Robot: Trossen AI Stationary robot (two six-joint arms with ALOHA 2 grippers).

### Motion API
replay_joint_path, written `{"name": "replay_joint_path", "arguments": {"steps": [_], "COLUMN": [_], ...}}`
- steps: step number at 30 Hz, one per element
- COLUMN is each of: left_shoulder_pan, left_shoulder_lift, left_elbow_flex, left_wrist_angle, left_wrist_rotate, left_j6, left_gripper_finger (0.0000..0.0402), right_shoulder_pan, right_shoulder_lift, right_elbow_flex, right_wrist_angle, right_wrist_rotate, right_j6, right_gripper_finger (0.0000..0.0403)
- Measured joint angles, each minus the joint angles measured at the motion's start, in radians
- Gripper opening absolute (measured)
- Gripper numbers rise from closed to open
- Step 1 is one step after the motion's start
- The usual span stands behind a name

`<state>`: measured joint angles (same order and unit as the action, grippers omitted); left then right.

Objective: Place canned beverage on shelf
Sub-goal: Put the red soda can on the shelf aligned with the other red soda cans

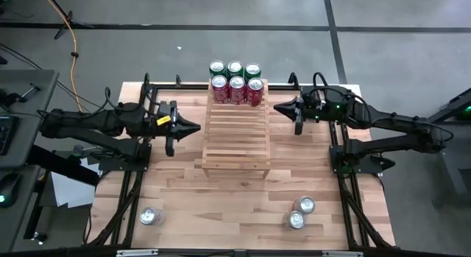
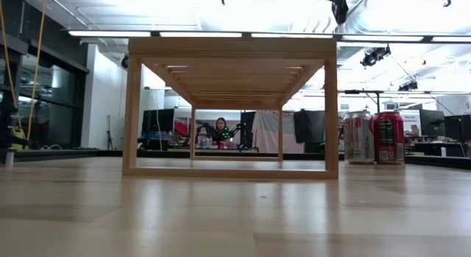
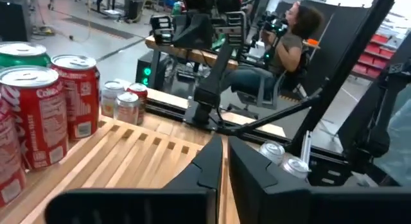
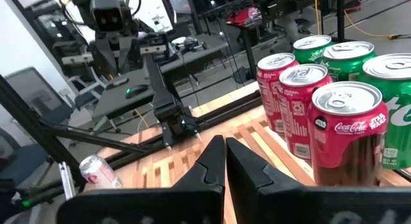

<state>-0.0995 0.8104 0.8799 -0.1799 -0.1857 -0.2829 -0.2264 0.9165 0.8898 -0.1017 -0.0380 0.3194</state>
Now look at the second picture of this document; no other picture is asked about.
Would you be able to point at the wooden slatted shelf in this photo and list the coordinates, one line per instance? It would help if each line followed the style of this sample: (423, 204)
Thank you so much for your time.
(232, 47)

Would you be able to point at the black panel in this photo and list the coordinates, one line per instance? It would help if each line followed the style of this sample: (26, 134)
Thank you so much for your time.
(247, 120)

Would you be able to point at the silver Diet Coke can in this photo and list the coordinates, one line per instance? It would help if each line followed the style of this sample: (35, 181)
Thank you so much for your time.
(357, 139)

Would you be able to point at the white sign board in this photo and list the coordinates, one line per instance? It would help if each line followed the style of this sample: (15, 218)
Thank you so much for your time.
(412, 119)

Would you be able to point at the red can with black label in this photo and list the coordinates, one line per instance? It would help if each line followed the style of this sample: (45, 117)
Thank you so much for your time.
(388, 139)

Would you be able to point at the yellow-green container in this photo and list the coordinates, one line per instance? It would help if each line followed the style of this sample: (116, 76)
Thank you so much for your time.
(18, 133)

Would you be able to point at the red box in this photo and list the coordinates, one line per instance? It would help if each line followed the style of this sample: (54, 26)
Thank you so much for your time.
(181, 127)

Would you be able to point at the person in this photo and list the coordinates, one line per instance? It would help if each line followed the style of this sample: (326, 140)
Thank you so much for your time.
(221, 129)

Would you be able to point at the small white cylinder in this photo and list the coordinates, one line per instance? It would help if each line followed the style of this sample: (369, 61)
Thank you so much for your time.
(9, 157)

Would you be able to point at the white hanging cloth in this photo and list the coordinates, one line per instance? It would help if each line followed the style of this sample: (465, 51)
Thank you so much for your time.
(265, 133)

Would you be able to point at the black T-shaped stand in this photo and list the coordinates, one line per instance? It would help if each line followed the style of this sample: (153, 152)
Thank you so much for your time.
(378, 102)

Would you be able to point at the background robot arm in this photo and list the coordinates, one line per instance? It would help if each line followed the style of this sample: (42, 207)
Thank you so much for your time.
(235, 130)

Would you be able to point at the thin black tripod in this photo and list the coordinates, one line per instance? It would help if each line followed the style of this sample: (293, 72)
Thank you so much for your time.
(109, 133)

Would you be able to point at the dark hanging cloth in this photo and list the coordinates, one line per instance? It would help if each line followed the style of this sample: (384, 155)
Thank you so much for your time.
(311, 126)

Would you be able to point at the black monitor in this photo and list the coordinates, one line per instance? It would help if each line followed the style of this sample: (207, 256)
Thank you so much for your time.
(432, 120)
(458, 126)
(162, 120)

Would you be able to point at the black track spotlight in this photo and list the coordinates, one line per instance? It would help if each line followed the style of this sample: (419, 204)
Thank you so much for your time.
(371, 58)
(408, 86)
(126, 62)

